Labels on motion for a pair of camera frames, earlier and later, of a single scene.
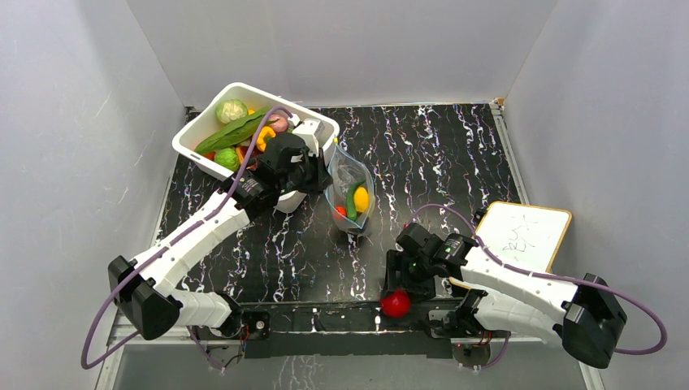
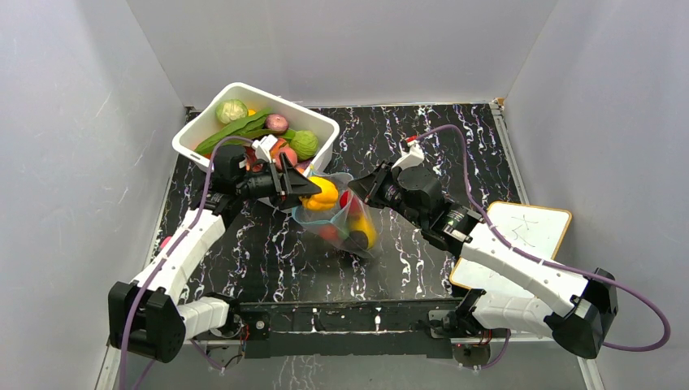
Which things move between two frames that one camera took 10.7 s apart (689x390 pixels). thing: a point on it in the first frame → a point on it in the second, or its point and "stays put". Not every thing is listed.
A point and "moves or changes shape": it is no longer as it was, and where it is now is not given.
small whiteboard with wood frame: (523, 236) stays put
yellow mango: (361, 199) → (359, 223)
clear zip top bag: (350, 192) moves or changes shape
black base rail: (344, 329) stays put
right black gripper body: (406, 276) → (379, 186)
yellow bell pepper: (261, 141) moves or changes shape
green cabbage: (231, 110) stays put
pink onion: (280, 125) stays put
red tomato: (396, 304) → (350, 201)
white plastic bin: (189, 139) stays put
